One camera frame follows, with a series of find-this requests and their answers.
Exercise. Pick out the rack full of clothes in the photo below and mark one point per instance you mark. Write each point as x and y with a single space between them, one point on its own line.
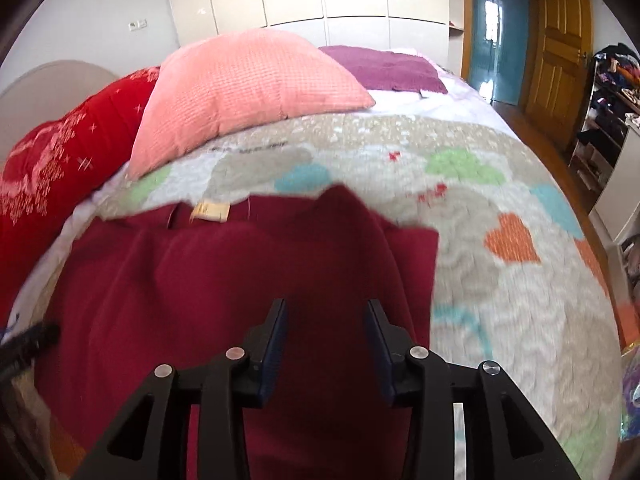
600 135

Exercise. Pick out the pink waffle pillow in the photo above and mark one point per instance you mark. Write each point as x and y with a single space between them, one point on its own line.
240 90

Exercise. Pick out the white wall socket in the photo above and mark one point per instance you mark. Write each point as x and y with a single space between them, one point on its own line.
137 24

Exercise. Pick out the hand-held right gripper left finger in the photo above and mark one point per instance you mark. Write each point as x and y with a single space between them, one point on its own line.
272 355

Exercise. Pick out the purple towel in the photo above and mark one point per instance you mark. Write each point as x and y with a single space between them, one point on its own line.
390 67

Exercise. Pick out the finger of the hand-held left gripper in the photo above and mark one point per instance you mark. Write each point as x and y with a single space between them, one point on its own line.
30 341

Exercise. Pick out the white shelf unit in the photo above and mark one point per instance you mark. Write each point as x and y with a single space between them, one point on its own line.
615 195

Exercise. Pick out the red patterned pillow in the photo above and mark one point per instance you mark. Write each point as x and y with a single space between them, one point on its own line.
60 160

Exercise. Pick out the patchwork quilted bedspread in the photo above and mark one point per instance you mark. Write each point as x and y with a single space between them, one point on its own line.
475 260

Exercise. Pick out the beige headboard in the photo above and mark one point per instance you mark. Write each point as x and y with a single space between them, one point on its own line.
40 85

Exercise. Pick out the blue door curtain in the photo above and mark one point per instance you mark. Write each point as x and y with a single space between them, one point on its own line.
510 35

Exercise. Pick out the iridescent plastic bag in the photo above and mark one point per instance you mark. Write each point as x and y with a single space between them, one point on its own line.
632 390

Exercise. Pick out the dark red sweater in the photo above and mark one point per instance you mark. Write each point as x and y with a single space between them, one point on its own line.
200 280

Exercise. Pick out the wooden door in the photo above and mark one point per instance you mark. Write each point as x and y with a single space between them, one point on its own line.
555 60

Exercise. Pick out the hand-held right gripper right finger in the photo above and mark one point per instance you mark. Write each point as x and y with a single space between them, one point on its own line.
379 355

